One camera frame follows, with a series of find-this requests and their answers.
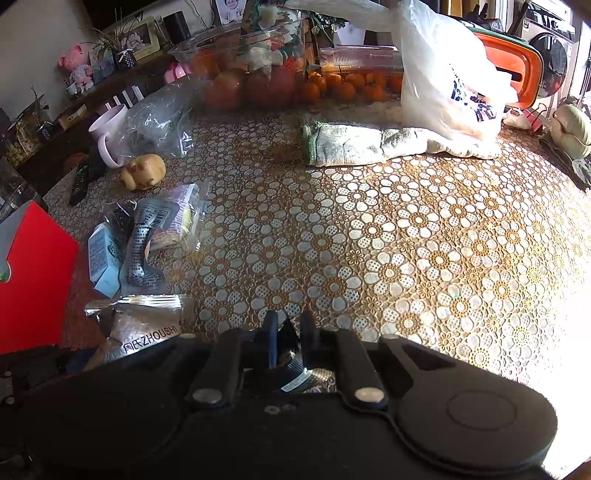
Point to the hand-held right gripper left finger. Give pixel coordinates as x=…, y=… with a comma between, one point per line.
x=272, y=344

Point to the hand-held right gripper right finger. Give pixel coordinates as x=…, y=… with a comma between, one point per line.
x=308, y=341

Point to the black packet with white label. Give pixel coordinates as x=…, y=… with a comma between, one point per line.
x=295, y=374

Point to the silver snack packet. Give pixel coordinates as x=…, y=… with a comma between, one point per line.
x=143, y=323

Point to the dark packet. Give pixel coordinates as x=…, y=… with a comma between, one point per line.
x=138, y=263

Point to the red cardboard box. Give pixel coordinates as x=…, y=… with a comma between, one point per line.
x=37, y=277

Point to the floral lace covered desktop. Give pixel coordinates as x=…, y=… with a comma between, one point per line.
x=369, y=258

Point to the clear packet with yellow contents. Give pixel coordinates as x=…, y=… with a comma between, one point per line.
x=178, y=217

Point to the light blue small carton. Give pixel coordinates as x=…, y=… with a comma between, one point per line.
x=102, y=258

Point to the green and white towel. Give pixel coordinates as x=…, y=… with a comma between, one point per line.
x=351, y=143

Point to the yellow pig toy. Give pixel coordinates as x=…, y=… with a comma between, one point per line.
x=145, y=168

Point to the black remote control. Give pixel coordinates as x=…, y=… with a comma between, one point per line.
x=82, y=182

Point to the crumpled clear plastic bag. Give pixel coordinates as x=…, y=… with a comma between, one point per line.
x=157, y=120

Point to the clear tangerine container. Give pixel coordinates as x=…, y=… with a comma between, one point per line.
x=351, y=85

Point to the pink mug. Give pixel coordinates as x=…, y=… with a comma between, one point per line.
x=108, y=134

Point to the white plastic bag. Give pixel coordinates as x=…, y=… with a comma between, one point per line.
x=438, y=83

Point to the wooden tv cabinet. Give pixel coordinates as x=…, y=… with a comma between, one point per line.
x=147, y=76

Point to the glass kettle with black lid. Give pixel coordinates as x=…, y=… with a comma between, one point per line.
x=14, y=189

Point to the small yellow box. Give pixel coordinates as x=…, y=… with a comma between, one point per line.
x=71, y=117

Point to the twig plant in dotted vase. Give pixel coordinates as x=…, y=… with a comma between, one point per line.
x=44, y=131

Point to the red binder clip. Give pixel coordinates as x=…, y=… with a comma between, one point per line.
x=533, y=121

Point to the dark green cloth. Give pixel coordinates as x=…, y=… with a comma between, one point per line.
x=581, y=173

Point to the jar of yellow balls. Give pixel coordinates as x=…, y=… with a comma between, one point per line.
x=14, y=150

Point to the small potted grass plant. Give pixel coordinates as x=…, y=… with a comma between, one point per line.
x=123, y=57

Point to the small metal cup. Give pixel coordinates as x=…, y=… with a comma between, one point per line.
x=73, y=90

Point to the blue greeting card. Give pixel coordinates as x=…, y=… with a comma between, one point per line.
x=102, y=62

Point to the black cylinder speaker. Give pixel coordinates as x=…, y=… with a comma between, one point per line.
x=175, y=25

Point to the baby photo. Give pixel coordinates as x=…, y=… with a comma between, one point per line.
x=228, y=11

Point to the pink bear toy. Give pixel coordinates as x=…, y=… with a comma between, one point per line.
x=76, y=57

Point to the orange plastic tray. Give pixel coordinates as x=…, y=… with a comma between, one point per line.
x=526, y=60

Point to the black television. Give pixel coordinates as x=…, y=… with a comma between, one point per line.
x=115, y=9

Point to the washing machine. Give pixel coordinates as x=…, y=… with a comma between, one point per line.
x=551, y=60

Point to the cream photo frame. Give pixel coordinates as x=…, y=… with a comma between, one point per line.
x=141, y=39

